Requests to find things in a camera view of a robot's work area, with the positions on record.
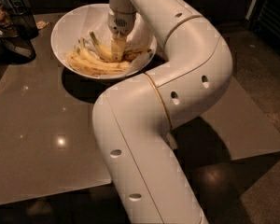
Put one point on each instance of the white ceramic bowl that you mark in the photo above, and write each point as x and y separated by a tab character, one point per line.
65	36

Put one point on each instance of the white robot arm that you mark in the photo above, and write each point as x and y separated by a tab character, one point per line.
131	119

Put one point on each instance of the black mesh basket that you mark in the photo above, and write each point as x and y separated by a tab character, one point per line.
19	49

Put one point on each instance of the white paper liner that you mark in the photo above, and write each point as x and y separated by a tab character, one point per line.
139	38

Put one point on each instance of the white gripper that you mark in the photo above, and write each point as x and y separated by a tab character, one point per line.
121	23

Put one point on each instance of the yellow banana front left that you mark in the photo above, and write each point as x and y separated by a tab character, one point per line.
85	67

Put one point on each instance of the black wire container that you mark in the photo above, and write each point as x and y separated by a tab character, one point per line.
23	17

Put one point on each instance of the spotted yellow banana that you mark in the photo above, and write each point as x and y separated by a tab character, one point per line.
104	51

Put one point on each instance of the small crumpled wrapper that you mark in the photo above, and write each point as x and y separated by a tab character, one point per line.
41	25

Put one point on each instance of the yellow banana middle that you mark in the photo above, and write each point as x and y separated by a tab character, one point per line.
96	62

